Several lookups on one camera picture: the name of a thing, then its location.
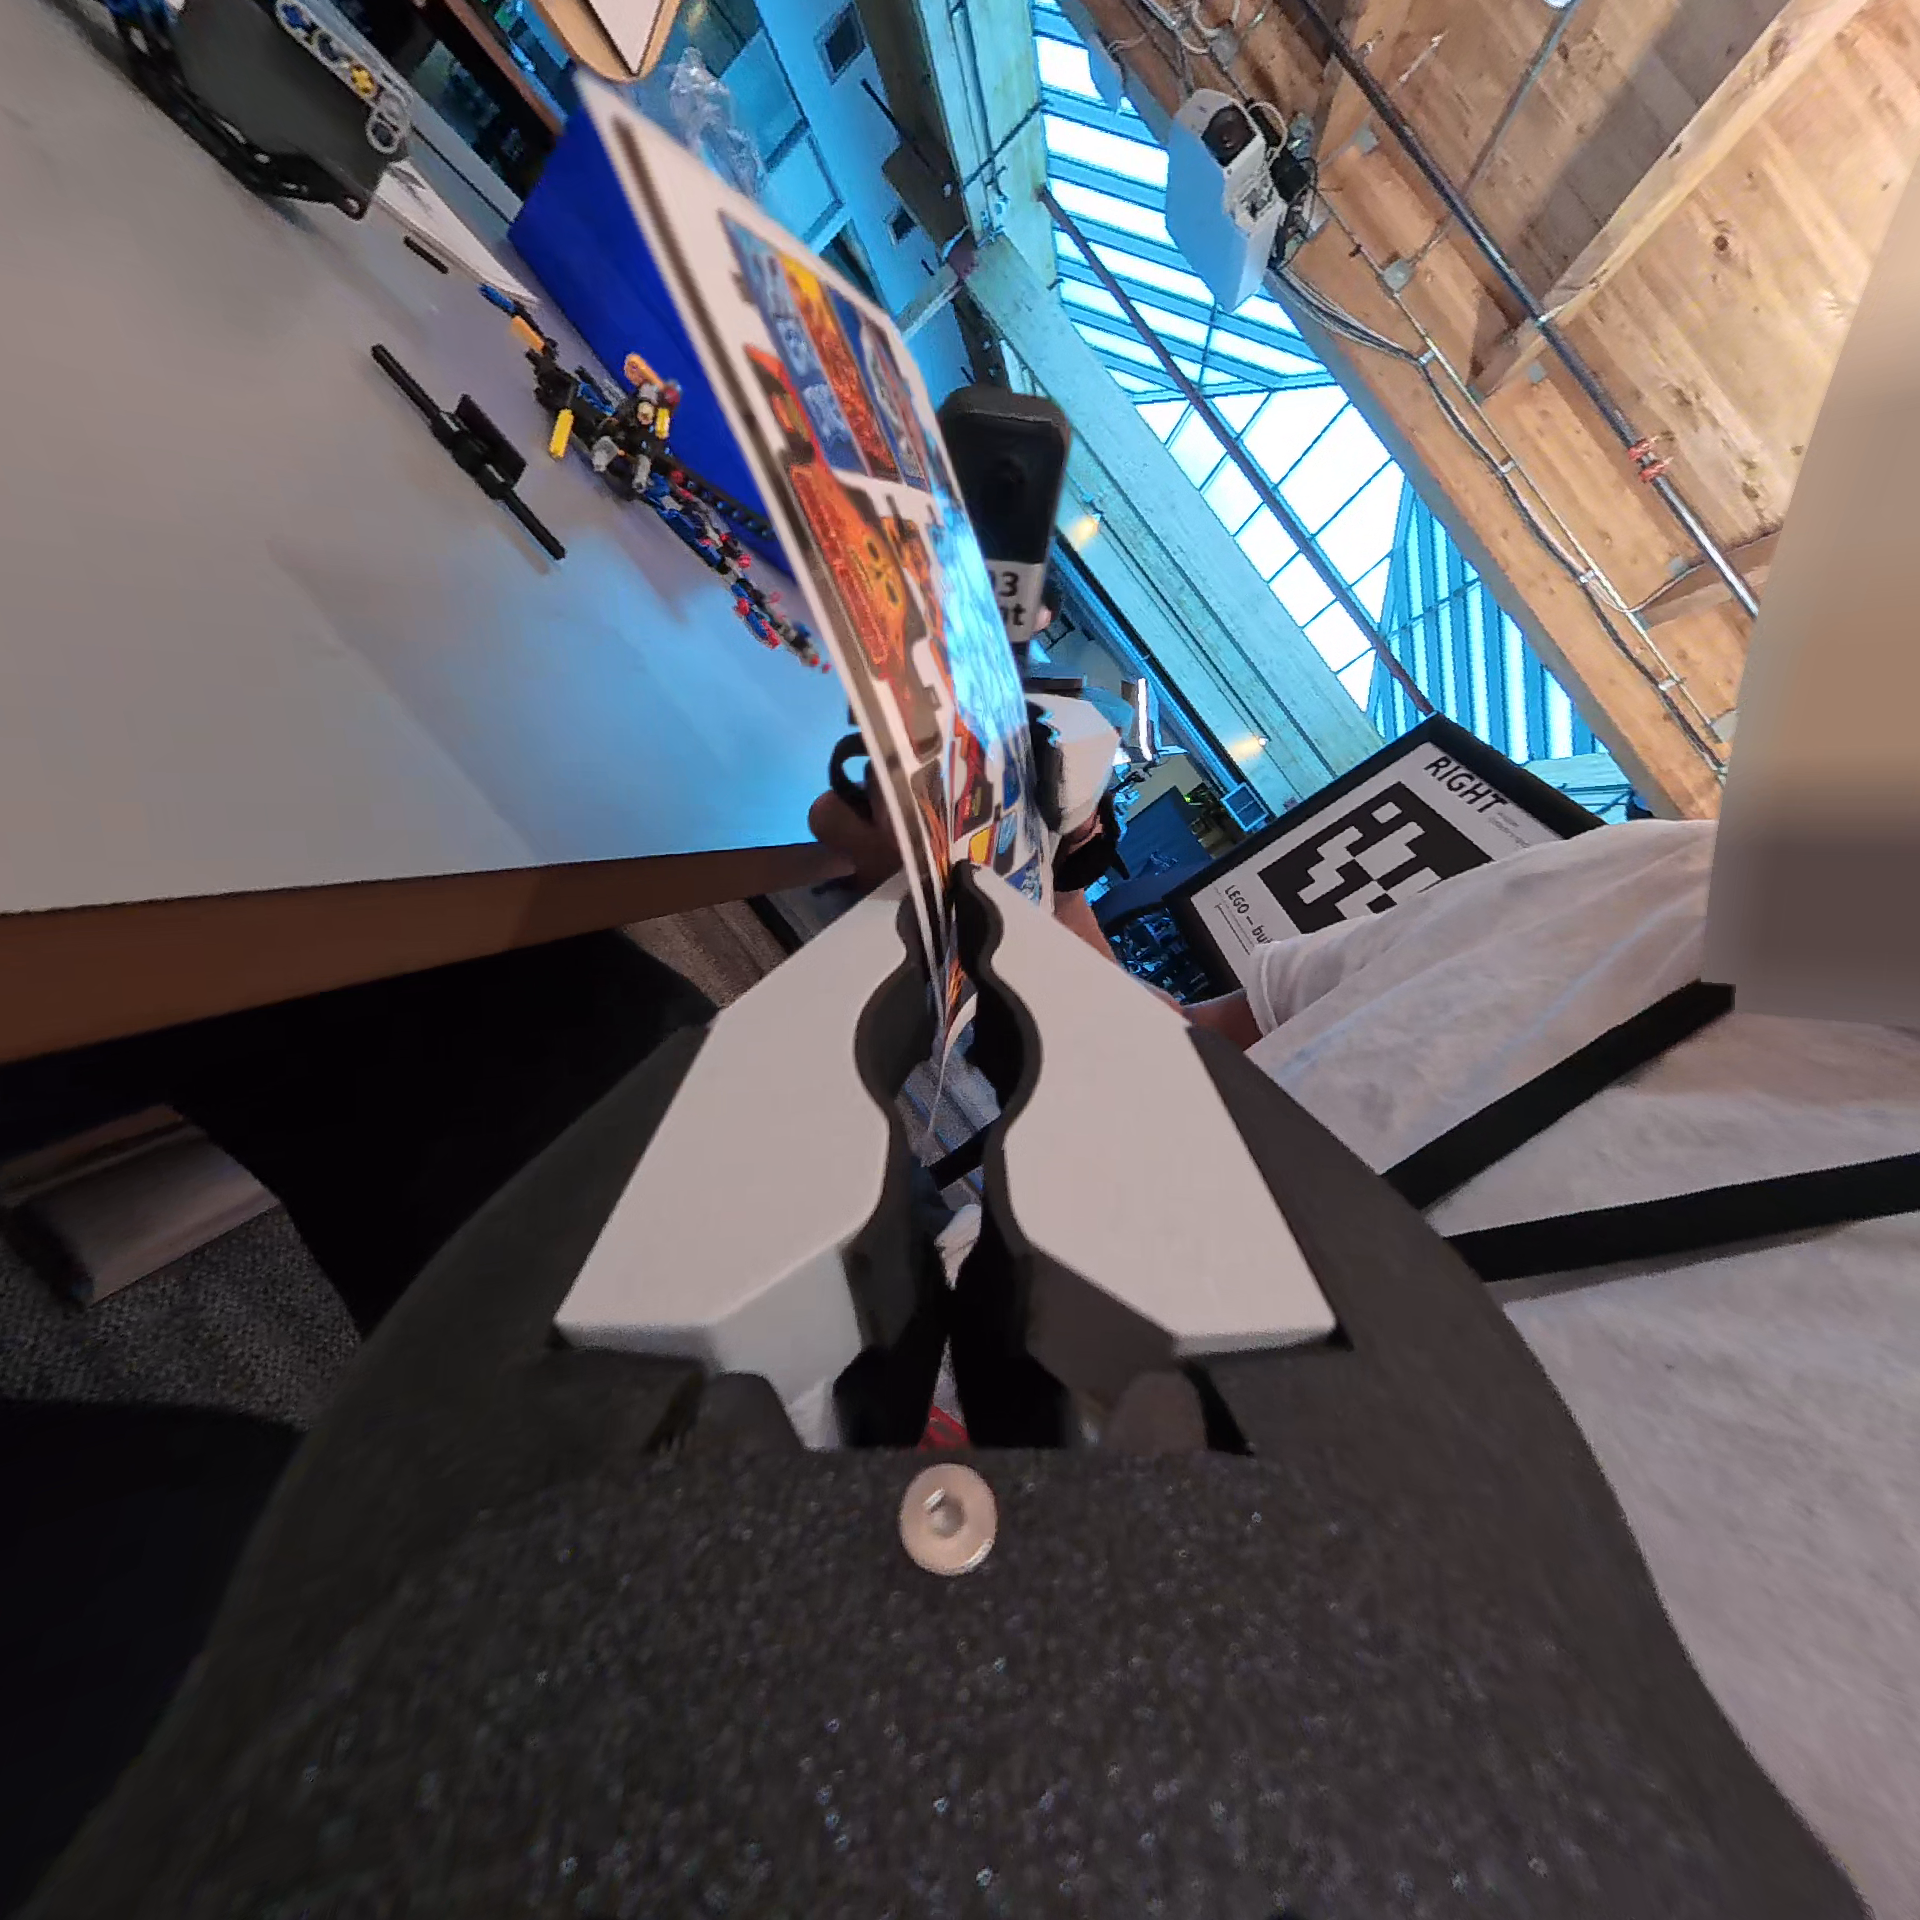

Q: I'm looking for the white instruction booklet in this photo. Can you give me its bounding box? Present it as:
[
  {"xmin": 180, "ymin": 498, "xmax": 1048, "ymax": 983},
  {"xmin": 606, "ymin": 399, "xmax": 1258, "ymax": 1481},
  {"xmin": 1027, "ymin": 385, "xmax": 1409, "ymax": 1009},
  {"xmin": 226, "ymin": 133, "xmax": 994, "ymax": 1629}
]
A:
[{"xmin": 363, "ymin": 159, "xmax": 531, "ymax": 309}]

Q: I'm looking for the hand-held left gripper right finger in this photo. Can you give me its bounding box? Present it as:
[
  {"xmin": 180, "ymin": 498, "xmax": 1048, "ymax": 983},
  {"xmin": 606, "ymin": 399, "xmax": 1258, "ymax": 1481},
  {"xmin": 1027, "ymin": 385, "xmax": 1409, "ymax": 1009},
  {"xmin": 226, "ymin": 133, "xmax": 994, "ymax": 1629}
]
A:
[{"xmin": 944, "ymin": 867, "xmax": 1343, "ymax": 1454}]

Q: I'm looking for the person's white shirt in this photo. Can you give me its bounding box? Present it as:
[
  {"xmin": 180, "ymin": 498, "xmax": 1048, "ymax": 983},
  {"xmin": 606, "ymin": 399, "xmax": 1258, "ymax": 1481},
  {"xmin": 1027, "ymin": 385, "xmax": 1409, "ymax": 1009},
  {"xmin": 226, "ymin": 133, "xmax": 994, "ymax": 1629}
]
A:
[{"xmin": 1243, "ymin": 816, "xmax": 1920, "ymax": 1920}]

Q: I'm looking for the person's right hand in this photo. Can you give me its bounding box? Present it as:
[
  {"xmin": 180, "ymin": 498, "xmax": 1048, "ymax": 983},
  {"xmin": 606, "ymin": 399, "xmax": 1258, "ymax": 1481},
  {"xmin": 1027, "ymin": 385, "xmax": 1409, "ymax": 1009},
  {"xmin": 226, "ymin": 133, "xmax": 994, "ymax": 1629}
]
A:
[{"xmin": 808, "ymin": 777, "xmax": 900, "ymax": 891}]

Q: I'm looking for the black lego axle with connector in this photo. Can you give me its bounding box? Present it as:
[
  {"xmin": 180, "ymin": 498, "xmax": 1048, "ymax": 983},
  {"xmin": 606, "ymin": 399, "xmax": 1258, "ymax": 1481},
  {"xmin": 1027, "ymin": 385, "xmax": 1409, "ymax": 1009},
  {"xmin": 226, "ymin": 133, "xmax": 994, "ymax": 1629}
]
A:
[{"xmin": 368, "ymin": 342, "xmax": 572, "ymax": 566}]

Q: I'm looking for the black harness strap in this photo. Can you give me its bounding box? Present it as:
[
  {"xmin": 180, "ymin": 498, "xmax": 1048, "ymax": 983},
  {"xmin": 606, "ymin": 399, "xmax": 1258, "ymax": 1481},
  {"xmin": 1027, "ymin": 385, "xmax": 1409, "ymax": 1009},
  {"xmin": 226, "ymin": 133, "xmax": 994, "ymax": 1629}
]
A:
[
  {"xmin": 1446, "ymin": 1153, "xmax": 1920, "ymax": 1279},
  {"xmin": 1380, "ymin": 983, "xmax": 1738, "ymax": 1211}
]

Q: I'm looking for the black lego model chassis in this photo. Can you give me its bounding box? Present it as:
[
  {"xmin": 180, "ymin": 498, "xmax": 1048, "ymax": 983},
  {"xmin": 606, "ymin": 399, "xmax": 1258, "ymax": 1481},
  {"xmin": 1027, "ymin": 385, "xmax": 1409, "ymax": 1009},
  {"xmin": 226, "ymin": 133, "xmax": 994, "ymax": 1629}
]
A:
[{"xmin": 86, "ymin": 0, "xmax": 415, "ymax": 219}]

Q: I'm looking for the colourful lego sticker sheet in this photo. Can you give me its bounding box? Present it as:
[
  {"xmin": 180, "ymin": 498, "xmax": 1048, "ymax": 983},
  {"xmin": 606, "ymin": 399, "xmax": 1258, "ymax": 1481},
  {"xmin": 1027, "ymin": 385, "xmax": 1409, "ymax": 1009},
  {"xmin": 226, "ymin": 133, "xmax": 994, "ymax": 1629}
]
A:
[{"xmin": 572, "ymin": 66, "xmax": 1055, "ymax": 1143}]

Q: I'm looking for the clear plastic bag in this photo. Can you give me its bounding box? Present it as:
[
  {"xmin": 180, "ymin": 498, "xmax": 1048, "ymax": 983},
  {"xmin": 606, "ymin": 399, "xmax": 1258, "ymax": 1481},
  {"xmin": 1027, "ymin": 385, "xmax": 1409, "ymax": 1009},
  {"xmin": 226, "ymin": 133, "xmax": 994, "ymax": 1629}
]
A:
[{"xmin": 664, "ymin": 53, "xmax": 754, "ymax": 147}]

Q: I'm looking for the blue plastic bin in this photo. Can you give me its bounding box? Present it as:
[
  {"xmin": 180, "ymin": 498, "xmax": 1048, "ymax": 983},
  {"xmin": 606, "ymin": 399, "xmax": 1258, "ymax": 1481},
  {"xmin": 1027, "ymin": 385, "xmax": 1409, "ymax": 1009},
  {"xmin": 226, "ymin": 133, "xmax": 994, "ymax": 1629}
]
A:
[{"xmin": 508, "ymin": 108, "xmax": 794, "ymax": 575}]

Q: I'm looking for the black framed marker sign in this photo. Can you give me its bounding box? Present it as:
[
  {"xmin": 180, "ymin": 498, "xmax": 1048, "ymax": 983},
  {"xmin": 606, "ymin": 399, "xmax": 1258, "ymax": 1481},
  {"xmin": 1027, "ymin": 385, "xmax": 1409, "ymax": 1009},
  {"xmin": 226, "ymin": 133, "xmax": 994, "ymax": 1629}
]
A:
[{"xmin": 1160, "ymin": 723, "xmax": 1604, "ymax": 997}]

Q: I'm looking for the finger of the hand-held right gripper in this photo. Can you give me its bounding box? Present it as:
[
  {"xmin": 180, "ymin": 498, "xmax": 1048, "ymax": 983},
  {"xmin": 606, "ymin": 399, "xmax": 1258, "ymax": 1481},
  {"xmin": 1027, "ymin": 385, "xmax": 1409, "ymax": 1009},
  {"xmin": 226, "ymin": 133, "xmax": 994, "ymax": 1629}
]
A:
[{"xmin": 1027, "ymin": 684, "xmax": 1126, "ymax": 891}]

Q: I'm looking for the white ceiling projector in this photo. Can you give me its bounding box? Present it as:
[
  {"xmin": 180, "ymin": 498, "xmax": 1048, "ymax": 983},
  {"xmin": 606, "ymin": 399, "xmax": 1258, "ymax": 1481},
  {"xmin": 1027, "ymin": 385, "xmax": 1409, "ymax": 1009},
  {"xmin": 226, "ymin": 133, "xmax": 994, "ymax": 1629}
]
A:
[{"xmin": 1165, "ymin": 88, "xmax": 1321, "ymax": 309}]

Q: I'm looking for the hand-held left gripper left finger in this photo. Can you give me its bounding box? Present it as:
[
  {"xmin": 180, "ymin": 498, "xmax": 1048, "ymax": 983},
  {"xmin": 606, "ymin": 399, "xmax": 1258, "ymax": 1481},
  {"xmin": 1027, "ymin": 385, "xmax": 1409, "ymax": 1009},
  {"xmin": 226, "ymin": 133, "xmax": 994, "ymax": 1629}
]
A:
[{"xmin": 554, "ymin": 887, "xmax": 952, "ymax": 1454}]

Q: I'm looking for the metal ceiling pipe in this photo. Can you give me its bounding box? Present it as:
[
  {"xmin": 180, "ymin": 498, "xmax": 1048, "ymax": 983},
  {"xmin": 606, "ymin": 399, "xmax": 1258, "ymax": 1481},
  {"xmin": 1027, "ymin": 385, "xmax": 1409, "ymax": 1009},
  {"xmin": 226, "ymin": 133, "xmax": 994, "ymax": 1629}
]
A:
[{"xmin": 1306, "ymin": 0, "xmax": 1760, "ymax": 613}]

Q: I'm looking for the pile of small lego pieces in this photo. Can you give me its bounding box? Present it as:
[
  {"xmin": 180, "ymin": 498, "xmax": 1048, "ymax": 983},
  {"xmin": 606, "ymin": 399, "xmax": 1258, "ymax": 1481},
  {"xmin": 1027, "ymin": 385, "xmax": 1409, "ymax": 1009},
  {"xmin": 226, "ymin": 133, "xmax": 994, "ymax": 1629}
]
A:
[{"xmin": 483, "ymin": 277, "xmax": 837, "ymax": 679}]

